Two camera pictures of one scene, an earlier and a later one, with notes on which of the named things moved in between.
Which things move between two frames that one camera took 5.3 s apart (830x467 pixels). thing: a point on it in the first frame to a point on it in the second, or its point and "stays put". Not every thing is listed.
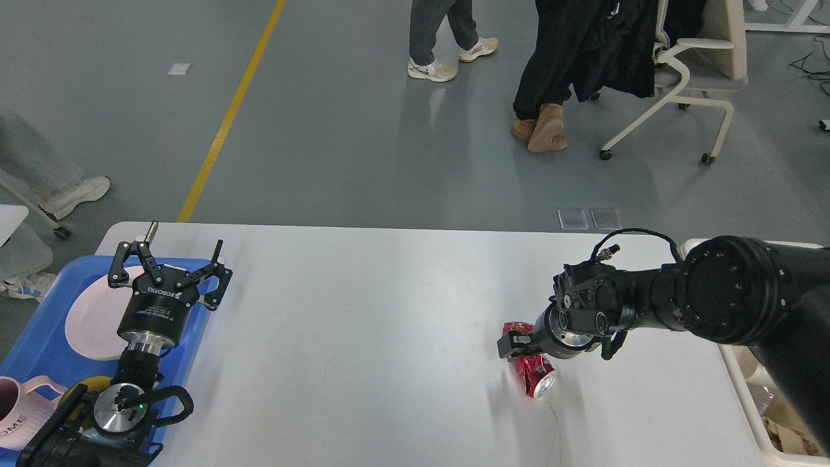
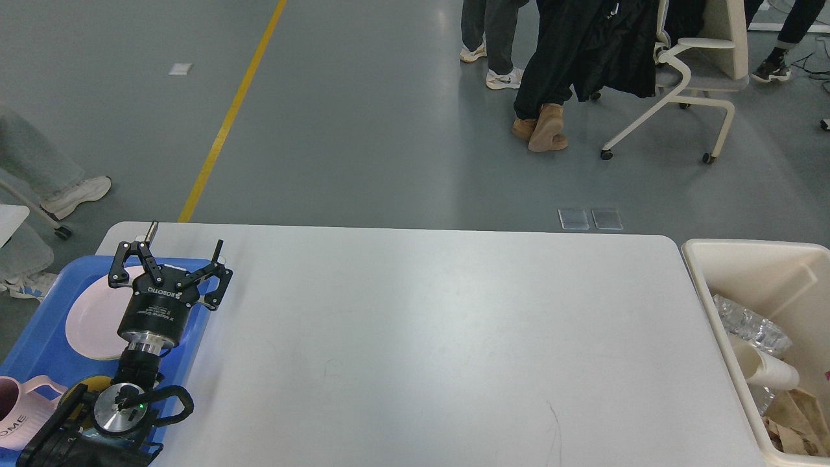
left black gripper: x=155 y=314 stays put
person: x=426 y=19 to x=488 y=28
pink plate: x=94 y=313 stays put
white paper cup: x=751 y=366 stays put
